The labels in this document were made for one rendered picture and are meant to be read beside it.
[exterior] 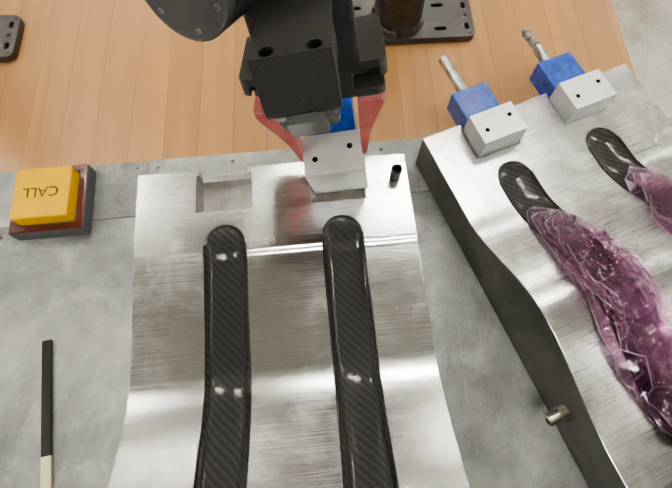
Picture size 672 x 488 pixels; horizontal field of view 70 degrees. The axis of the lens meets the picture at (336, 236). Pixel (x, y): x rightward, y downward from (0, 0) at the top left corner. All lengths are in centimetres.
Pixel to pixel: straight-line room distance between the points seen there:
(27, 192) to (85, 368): 20
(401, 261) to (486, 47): 36
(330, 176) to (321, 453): 22
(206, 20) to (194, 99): 39
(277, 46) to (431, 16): 47
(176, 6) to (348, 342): 29
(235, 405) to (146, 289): 13
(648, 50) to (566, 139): 147
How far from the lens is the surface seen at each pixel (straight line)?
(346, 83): 35
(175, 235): 47
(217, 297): 45
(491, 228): 50
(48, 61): 77
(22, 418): 59
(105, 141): 66
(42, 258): 62
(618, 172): 59
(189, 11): 27
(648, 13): 215
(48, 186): 61
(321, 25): 27
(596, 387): 47
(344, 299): 43
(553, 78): 61
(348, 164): 40
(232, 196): 50
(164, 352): 45
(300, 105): 27
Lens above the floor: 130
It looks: 69 degrees down
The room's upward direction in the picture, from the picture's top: straight up
